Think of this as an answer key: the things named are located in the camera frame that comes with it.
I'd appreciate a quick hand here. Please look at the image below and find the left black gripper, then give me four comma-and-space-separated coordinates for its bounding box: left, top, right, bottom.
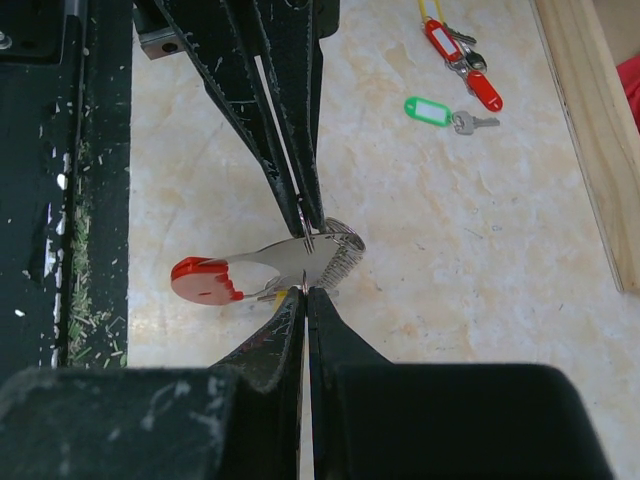
133, 0, 340, 238

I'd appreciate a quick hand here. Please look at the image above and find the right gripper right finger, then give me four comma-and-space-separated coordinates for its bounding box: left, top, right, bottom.
307, 288, 613, 479

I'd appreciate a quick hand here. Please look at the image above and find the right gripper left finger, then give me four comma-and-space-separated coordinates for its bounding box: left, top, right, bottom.
213, 287, 305, 479

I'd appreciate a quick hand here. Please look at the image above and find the yellow tag key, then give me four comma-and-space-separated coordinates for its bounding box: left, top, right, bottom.
258, 290, 288, 310

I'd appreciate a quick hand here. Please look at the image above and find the yellow outline tag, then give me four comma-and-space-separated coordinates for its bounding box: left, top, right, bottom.
417, 0, 446, 23

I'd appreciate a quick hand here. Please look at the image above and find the wooden rack tray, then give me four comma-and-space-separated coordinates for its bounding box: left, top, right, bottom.
532, 1, 639, 293

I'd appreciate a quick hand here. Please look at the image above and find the red crumpled cloth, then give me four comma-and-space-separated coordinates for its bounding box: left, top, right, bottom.
617, 54, 640, 129

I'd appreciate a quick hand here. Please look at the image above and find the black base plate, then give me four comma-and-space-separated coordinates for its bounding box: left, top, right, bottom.
1, 1, 133, 377

